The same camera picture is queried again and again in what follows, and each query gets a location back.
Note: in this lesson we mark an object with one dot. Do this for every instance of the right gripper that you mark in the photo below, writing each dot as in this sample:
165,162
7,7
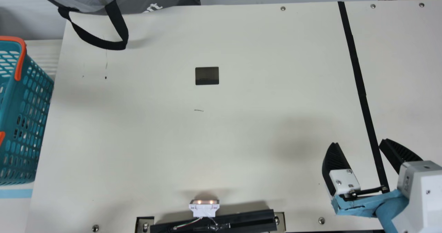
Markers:
369,205

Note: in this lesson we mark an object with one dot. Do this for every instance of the teal shopping basket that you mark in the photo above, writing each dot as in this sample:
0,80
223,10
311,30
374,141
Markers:
26,122

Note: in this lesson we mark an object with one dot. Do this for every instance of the black strip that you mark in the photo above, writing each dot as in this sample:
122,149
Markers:
359,84

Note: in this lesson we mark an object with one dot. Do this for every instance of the white device with two lights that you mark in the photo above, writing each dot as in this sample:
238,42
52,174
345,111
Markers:
203,208

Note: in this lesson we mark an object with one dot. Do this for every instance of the small square scanner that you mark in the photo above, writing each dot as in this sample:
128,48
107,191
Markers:
207,76

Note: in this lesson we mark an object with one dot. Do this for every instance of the blue tape strip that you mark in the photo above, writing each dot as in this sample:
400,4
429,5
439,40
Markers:
15,193

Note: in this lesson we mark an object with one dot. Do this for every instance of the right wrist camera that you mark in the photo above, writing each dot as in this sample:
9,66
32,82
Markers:
423,191

